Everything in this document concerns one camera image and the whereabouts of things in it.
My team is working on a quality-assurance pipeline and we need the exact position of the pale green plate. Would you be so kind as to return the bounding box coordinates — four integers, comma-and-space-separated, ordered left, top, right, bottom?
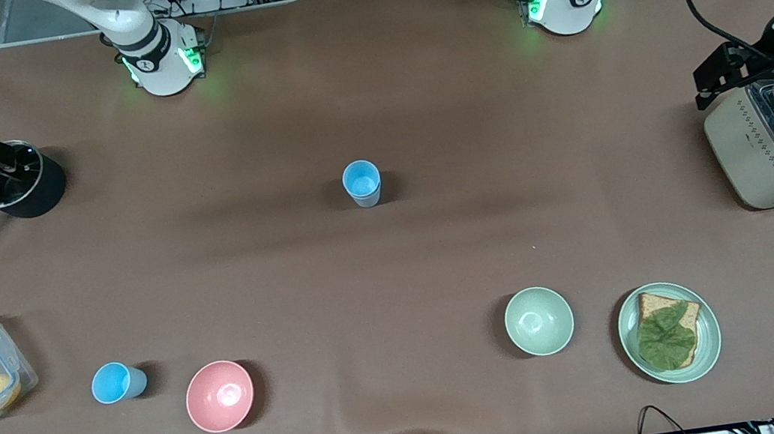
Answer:
611, 274, 728, 391

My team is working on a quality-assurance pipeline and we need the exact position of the green lettuce leaf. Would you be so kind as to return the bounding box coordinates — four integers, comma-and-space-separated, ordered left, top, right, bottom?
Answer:
631, 301, 702, 373

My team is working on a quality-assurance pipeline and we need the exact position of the thin black looped cable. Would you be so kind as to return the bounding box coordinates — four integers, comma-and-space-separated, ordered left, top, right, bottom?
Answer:
634, 400, 691, 434

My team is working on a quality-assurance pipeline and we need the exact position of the pink bowl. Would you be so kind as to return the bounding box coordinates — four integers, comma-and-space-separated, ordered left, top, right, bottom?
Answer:
181, 356, 260, 434

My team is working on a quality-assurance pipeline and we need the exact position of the pale green bowl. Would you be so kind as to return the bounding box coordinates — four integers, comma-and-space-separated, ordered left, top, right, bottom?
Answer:
501, 283, 579, 361

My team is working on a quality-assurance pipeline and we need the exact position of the brown toast slice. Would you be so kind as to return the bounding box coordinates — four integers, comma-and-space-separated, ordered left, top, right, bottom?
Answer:
631, 285, 710, 374

